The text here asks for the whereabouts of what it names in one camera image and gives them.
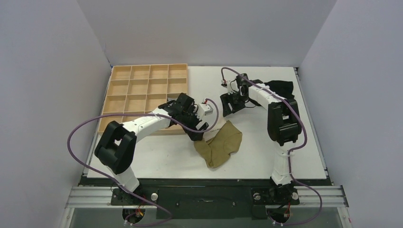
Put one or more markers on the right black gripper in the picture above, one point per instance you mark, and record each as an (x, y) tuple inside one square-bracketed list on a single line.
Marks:
[(231, 97)]

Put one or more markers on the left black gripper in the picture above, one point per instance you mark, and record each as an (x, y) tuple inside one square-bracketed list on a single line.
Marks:
[(194, 135)]

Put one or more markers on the olive and cream underwear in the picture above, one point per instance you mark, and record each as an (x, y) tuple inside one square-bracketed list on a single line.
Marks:
[(217, 150)]

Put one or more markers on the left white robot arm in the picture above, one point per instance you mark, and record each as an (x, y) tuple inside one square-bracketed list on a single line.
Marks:
[(116, 147)]

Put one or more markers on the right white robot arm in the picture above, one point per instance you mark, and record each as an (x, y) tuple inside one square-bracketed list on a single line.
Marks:
[(282, 119)]

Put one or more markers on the rolled striped grey underwear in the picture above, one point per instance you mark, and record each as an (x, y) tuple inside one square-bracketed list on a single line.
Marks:
[(170, 100)]

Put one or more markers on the black underwear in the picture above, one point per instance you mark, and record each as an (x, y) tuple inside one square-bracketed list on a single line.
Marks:
[(282, 88)]

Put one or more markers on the wooden compartment tray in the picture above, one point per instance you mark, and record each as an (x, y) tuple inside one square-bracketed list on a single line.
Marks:
[(139, 89)]

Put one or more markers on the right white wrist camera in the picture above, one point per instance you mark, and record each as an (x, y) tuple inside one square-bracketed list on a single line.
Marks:
[(231, 89)]

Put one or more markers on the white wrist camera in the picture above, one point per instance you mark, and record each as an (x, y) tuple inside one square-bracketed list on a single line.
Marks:
[(203, 110), (231, 89)]

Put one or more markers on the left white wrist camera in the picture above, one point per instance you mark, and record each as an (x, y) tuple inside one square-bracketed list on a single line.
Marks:
[(203, 110)]

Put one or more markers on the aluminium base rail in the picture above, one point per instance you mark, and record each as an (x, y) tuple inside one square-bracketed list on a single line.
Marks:
[(173, 203)]

